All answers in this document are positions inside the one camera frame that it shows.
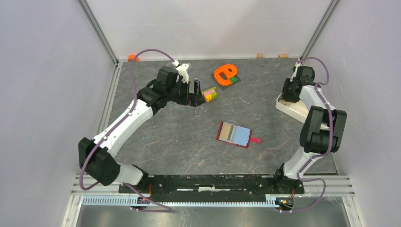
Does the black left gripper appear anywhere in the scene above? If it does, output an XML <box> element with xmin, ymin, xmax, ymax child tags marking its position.
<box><xmin>166</xmin><ymin>78</ymin><xmax>205</xmax><ymax>107</ymax></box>

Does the red leather card holder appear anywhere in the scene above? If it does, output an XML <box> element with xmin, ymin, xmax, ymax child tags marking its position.
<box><xmin>216</xmin><ymin>122</ymin><xmax>262</xmax><ymax>148</ymax></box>

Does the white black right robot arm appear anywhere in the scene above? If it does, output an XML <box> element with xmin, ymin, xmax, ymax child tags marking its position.
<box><xmin>273</xmin><ymin>64</ymin><xmax>347</xmax><ymax>193</ymax></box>

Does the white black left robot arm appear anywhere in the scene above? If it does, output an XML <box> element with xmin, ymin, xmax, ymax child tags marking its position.
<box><xmin>78</xmin><ymin>63</ymin><xmax>206</xmax><ymax>193</ymax></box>

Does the colourful block stack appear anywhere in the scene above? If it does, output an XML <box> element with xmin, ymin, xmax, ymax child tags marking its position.
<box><xmin>202</xmin><ymin>87</ymin><xmax>218</xmax><ymax>102</ymax></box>

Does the orange letter e shape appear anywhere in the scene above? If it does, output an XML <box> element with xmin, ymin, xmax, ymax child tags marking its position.
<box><xmin>213</xmin><ymin>64</ymin><xmax>238</xmax><ymax>86</ymax></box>

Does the white plastic tray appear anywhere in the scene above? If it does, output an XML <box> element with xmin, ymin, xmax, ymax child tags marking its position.
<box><xmin>275</xmin><ymin>90</ymin><xmax>335</xmax><ymax>123</ymax></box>

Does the green small block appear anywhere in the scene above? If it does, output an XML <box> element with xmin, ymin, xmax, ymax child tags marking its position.
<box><xmin>230</xmin><ymin>77</ymin><xmax>238</xmax><ymax>84</ymax></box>

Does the orange round cap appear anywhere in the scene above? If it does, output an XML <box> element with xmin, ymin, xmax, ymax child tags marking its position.
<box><xmin>127</xmin><ymin>54</ymin><xmax>139</xmax><ymax>62</ymax></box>

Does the dark square base plate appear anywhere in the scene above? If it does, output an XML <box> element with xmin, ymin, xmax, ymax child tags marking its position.
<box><xmin>210</xmin><ymin>73</ymin><xmax>241</xmax><ymax>90</ymax></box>

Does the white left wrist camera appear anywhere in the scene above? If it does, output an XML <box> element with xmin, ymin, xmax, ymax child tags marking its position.
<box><xmin>172</xmin><ymin>60</ymin><xmax>191</xmax><ymax>84</ymax></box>

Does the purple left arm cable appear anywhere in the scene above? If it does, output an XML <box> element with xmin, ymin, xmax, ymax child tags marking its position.
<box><xmin>78</xmin><ymin>48</ymin><xmax>180</xmax><ymax>213</ymax></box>

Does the grey slotted cable duct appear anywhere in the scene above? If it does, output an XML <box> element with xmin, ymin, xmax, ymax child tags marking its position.
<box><xmin>82</xmin><ymin>195</ymin><xmax>278</xmax><ymax>208</ymax></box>

